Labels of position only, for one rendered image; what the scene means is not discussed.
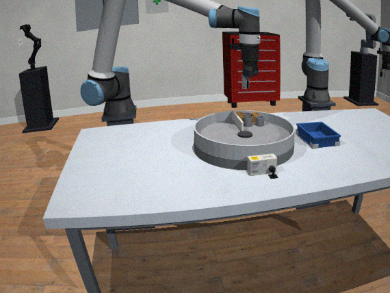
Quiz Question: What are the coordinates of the white green sign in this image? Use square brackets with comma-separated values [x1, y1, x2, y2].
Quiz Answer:
[145, 0, 169, 14]

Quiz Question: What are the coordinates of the white control box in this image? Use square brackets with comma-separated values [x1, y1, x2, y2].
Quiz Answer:
[245, 153, 280, 180]

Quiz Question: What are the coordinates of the black box pedestal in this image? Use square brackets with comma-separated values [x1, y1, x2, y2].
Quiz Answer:
[19, 66, 60, 134]
[344, 50, 380, 106]

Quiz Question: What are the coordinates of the white table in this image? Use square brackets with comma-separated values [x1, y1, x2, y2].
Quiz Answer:
[42, 108, 390, 293]

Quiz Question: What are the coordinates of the grey turntable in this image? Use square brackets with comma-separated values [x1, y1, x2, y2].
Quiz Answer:
[193, 111, 296, 169]

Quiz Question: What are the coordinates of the blue crate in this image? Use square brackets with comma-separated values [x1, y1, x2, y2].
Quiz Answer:
[296, 121, 342, 150]

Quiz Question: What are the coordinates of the grey wall board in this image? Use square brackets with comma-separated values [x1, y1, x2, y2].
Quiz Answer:
[75, 0, 140, 33]

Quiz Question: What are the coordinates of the red tool cabinet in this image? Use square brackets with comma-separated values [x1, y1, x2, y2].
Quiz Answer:
[222, 31, 282, 107]

